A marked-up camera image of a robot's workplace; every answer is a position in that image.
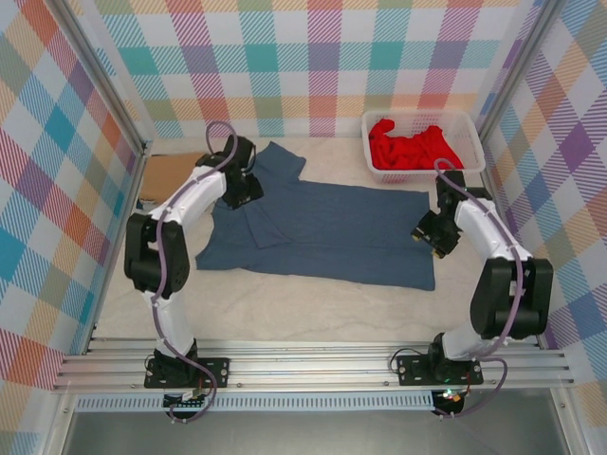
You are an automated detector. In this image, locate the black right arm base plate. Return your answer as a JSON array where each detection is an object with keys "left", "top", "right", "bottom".
[{"left": 395, "top": 353, "right": 485, "bottom": 388}]

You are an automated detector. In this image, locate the aluminium frame post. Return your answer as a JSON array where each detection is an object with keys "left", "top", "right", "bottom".
[
  {"left": 476, "top": 0, "right": 568, "bottom": 143},
  {"left": 55, "top": 0, "right": 154, "bottom": 158}
]

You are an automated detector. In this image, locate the aluminium mounting rail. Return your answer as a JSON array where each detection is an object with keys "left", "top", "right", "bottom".
[{"left": 51, "top": 338, "right": 575, "bottom": 394}]

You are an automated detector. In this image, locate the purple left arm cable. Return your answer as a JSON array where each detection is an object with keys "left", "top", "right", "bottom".
[{"left": 149, "top": 121, "right": 238, "bottom": 425}]

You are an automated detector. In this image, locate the folded tan t-shirt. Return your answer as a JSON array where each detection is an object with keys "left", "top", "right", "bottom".
[{"left": 138, "top": 151, "right": 206, "bottom": 203}]

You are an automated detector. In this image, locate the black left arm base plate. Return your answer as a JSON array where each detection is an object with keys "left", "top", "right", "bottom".
[{"left": 144, "top": 357, "right": 232, "bottom": 391}]

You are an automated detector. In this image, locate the blue t-shirt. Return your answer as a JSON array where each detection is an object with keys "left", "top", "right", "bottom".
[{"left": 194, "top": 140, "right": 437, "bottom": 293}]

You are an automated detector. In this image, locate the grey metal panel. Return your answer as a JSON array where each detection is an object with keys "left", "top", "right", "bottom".
[{"left": 61, "top": 409, "right": 570, "bottom": 455}]

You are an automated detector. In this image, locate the red t-shirt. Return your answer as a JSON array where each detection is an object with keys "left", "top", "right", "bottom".
[{"left": 368, "top": 118, "right": 465, "bottom": 172}]

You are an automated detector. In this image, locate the aluminium side rail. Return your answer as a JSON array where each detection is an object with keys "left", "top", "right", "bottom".
[{"left": 83, "top": 141, "right": 153, "bottom": 356}]

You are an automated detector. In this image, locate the white plastic basket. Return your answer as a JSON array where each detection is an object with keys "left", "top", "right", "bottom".
[{"left": 360, "top": 110, "right": 486, "bottom": 187}]

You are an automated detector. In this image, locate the white slotted cable duct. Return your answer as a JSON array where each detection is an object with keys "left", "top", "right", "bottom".
[{"left": 75, "top": 391, "right": 435, "bottom": 412}]

